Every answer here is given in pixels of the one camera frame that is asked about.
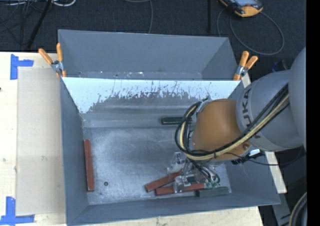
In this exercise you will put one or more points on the red-brown flat block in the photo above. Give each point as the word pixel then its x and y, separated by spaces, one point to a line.
pixel 160 182
pixel 165 191
pixel 89 165

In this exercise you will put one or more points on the dark green flat block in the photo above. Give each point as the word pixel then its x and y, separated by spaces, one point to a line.
pixel 172 120
pixel 212 192

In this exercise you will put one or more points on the grey metal bin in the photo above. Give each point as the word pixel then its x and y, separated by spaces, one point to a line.
pixel 130 150

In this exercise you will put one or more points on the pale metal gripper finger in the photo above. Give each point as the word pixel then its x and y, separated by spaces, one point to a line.
pixel 182 182
pixel 178 158

